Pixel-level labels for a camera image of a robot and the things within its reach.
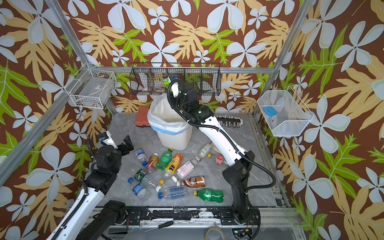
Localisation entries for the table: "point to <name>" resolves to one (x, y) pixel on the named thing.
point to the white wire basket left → (90, 87)
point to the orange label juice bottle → (171, 168)
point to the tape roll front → (212, 228)
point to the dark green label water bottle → (146, 179)
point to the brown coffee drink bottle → (194, 182)
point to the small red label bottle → (219, 159)
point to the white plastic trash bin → (181, 141)
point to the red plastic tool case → (142, 118)
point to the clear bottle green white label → (205, 149)
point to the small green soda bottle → (165, 158)
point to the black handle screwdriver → (164, 225)
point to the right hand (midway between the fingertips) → (171, 89)
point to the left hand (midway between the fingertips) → (119, 137)
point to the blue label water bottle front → (175, 192)
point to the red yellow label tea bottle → (152, 163)
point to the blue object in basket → (270, 111)
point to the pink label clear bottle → (183, 170)
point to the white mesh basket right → (293, 116)
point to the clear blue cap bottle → (140, 154)
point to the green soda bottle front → (210, 194)
